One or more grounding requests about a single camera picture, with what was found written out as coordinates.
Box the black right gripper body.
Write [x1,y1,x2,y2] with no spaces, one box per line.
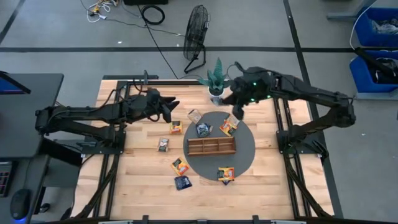
[231,67,276,106]

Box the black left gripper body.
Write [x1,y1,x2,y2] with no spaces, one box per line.
[136,88,171,123]

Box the orange tea packet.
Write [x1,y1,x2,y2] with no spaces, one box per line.
[219,119,238,137]
[170,157,190,177]
[170,120,183,135]
[217,167,236,182]

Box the wooden tea organizer box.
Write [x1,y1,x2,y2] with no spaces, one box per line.
[187,136,237,157]

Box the white plant pot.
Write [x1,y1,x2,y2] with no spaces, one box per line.
[207,87,225,106]

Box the green succulent plant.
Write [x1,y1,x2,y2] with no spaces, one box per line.
[198,57,233,91]

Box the round grey mat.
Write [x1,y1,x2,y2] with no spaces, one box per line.
[182,111,256,182]

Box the black floor fan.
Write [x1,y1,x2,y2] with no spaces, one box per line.
[183,4,211,75]

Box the black box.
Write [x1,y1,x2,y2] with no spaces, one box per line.
[123,0,169,6]

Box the blue storage bin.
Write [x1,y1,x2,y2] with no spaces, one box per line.
[354,6,398,47]
[349,49,398,93]

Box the grey table leg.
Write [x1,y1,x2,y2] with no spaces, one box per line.
[326,0,379,21]

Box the black desk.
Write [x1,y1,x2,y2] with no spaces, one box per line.
[0,73,65,224]

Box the blue screen monitor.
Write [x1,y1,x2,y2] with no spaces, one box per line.
[0,70,32,95]

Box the black computer mouse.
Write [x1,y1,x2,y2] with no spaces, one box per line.
[9,189,32,222]

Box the black keyboard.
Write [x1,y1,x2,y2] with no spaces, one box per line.
[0,161,15,198]

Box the black aluminium rig frame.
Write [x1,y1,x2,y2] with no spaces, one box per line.
[70,74,345,224]

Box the long black floor cable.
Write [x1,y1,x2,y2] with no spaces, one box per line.
[136,6,180,80]

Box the black coiled cable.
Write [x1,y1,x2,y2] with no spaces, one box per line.
[140,4,166,26]

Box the white cable bundle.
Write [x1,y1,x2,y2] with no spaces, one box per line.
[86,0,119,24]

